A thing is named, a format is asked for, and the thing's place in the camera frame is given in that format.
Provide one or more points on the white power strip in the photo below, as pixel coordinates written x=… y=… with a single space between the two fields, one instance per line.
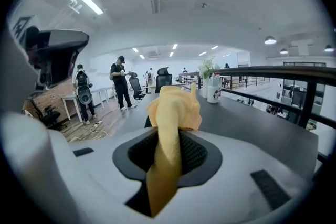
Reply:
x=98 y=123

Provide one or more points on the black metal railing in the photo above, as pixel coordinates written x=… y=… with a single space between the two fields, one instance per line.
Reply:
x=275 y=70

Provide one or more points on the black framed glass partition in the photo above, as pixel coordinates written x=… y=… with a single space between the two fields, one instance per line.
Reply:
x=291 y=91

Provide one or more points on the yellow cloth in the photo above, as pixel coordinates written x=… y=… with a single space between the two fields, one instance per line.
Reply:
x=170 y=112

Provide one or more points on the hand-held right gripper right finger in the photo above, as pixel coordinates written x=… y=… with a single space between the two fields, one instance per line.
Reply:
x=236 y=165

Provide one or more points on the black mesh office chair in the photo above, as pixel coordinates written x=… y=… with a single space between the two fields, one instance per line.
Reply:
x=164 y=81
x=136 y=86

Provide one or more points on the white bottle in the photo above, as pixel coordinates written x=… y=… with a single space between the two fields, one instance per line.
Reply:
x=214 y=94

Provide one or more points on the row of ceiling panel lights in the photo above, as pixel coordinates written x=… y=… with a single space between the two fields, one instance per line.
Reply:
x=174 y=46

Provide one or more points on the white desk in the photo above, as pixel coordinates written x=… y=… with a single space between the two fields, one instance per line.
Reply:
x=69 y=98
x=102 y=89

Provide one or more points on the white vase with flowers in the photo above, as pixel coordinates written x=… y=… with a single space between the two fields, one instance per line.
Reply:
x=207 y=68

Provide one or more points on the person's white shirt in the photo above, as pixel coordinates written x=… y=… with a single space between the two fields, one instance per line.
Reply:
x=26 y=165

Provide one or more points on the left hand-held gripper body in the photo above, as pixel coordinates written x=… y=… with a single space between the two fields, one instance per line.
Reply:
x=25 y=29

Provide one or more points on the grey dome pendant lamp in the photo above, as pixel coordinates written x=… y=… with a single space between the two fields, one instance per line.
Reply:
x=329 y=48
x=270 y=40
x=284 y=51

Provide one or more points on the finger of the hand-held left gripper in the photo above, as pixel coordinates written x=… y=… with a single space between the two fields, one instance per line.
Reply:
x=68 y=39

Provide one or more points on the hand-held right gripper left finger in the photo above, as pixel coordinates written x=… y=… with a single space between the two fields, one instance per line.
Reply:
x=99 y=165

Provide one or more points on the black backpack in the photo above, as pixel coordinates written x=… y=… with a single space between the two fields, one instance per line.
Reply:
x=83 y=86

